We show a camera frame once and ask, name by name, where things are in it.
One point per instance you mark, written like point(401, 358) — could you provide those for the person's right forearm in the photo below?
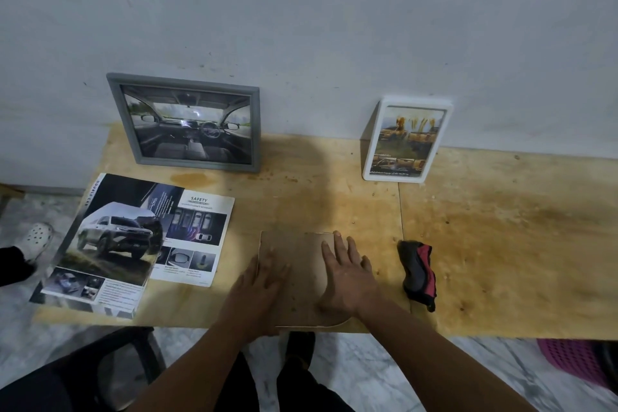
point(434, 368)

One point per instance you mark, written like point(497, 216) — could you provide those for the white car leaflet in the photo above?
point(203, 238)

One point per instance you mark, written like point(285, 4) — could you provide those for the person's right little finger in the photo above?
point(366, 268)

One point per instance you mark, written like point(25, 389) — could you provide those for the person's left fingers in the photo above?
point(268, 274)

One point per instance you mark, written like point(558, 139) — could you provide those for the brown backing board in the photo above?
point(299, 271)

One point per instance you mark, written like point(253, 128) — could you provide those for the red and black cloth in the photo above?
point(419, 274)

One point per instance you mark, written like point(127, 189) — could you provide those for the pink plastic basket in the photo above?
point(572, 361)

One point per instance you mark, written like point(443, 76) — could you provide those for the white picture frame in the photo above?
point(405, 141)

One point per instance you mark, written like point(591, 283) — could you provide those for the person's left forearm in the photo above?
point(193, 373)

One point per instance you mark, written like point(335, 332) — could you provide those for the dark car brochure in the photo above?
point(111, 247)

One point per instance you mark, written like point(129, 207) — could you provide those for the person's right hand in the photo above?
point(348, 286)

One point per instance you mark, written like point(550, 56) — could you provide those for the person's left hand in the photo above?
point(251, 298)

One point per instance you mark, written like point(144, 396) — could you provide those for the person's black trousers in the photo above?
point(299, 382)

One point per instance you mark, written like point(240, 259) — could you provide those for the person's right middle finger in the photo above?
point(340, 250)

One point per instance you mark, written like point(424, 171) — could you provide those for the black chair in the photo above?
point(72, 373)

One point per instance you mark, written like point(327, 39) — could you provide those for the grey picture frame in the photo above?
point(188, 122)

